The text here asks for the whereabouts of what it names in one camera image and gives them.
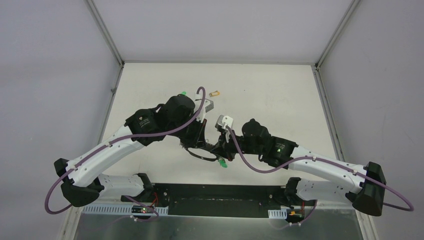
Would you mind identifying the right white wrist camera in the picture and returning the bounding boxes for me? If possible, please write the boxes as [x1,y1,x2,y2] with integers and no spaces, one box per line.
[215,114,234,133]

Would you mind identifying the right aluminium frame post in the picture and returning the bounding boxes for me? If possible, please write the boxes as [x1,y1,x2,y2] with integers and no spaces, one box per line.
[311,0,379,240]

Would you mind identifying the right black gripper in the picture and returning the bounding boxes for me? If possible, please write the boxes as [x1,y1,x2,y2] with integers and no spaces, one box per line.
[210,127,264,162]

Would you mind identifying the right white cable duct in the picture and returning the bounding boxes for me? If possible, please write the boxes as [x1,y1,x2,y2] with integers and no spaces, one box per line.
[267,209,287,220]

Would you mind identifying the yellow key tag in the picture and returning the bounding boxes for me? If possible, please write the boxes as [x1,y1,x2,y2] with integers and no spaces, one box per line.
[209,91,220,97]

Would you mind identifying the large wire keyring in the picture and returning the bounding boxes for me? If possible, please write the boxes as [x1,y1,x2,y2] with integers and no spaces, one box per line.
[184,144,220,162]

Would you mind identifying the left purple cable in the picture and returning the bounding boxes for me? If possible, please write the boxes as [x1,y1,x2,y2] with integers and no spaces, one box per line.
[44,86,207,215]

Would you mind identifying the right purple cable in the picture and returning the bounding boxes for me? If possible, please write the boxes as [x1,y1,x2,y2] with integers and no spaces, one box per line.
[225,125,415,213]

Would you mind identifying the left white cable duct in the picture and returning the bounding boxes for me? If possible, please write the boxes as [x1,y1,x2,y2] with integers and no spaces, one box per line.
[82,203,169,217]

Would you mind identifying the aluminium frame post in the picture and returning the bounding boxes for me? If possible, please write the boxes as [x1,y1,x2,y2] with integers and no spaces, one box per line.
[56,0,125,240]
[311,0,379,240]

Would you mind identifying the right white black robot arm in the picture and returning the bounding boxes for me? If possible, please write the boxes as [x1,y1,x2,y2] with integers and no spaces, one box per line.
[211,115,387,217]

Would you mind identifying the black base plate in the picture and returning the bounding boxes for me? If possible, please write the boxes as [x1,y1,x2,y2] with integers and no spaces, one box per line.
[134,183,302,218]

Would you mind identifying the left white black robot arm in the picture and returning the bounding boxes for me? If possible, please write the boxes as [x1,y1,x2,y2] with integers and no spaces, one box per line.
[54,94,214,207]

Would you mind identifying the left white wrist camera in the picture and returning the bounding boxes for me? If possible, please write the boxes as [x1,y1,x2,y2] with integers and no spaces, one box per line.
[194,94,214,122]

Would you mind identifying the white cable duct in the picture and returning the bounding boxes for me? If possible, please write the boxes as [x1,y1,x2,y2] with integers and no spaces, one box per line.
[267,209,287,220]
[82,203,169,217]

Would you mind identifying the left aluminium frame post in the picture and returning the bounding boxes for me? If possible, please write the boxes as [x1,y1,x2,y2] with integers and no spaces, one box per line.
[56,0,125,240]

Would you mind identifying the purple cable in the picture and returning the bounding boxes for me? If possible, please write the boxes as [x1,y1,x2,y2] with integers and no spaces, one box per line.
[225,125,415,213]
[44,86,207,215]

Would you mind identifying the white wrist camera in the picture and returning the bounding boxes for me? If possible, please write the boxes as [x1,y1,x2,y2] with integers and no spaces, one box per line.
[215,114,234,133]
[194,94,214,122]

